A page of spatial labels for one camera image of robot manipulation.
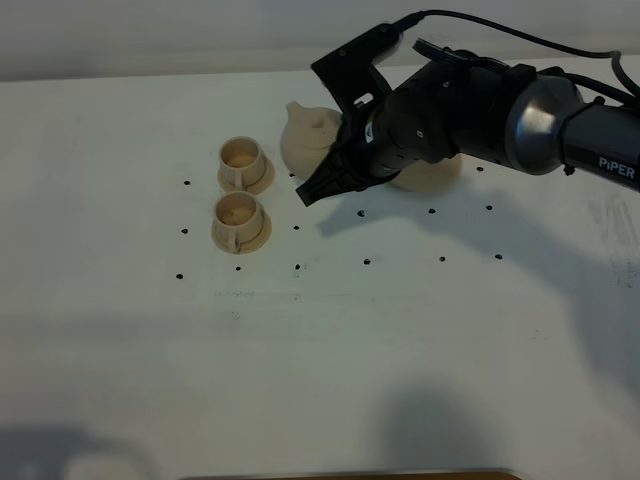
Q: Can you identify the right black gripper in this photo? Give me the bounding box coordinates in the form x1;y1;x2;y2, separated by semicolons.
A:
296;51;520;206

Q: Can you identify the beige ceramic teapot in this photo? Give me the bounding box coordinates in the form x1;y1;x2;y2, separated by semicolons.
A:
280;101;341;181

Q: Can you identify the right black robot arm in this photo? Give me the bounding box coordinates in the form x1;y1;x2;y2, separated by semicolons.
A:
297;51;639;205

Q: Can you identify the beige teapot saucer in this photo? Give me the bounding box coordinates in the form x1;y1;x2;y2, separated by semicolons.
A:
390;155;463;194

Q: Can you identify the far beige cup saucer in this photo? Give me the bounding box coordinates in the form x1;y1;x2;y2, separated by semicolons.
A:
218;156;275;195

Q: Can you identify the beige cup saucer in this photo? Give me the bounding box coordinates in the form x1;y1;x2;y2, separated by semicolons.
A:
218;156;275;195
211;213;272;255

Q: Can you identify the far beige teacup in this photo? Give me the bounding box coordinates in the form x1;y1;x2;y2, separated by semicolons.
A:
218;137;266;191

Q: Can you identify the beige teacup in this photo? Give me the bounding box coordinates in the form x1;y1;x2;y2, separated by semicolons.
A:
218;137;266;191
212;191;264;254

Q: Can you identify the near beige cup saucer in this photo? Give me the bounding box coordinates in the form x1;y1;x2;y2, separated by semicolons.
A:
211;213;272;255

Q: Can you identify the near beige teacup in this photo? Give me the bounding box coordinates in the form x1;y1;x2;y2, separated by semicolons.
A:
212;191;264;254

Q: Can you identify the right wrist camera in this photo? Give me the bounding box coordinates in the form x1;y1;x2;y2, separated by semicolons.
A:
311;23;402;116

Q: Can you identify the black camera cable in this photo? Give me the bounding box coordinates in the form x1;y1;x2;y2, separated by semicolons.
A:
393;9;640;109

